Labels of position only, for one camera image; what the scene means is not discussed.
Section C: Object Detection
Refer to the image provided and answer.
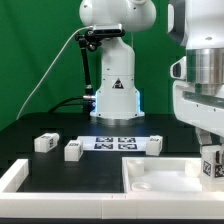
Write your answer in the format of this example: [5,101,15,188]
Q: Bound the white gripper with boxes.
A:
[170,57,224,152]

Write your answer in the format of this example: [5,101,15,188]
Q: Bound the white square tabletop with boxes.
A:
[121,156,224,194]

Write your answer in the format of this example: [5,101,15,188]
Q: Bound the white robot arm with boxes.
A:
[79,0,224,146]

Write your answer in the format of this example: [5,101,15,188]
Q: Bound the AprilTag marker sheet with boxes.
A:
[78,136,148,151]

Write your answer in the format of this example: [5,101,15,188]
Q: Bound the white U-shaped obstacle fence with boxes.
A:
[0,159,224,219]

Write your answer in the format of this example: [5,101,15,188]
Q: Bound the black cables at base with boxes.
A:
[48,96,86,114]

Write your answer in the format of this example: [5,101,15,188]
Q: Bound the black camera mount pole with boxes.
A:
[75,29,125,112]

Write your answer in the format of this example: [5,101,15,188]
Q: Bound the grey camera on mount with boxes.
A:
[93,24,122,35]

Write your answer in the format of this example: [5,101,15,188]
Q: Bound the white camera cable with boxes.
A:
[15,25,94,121]

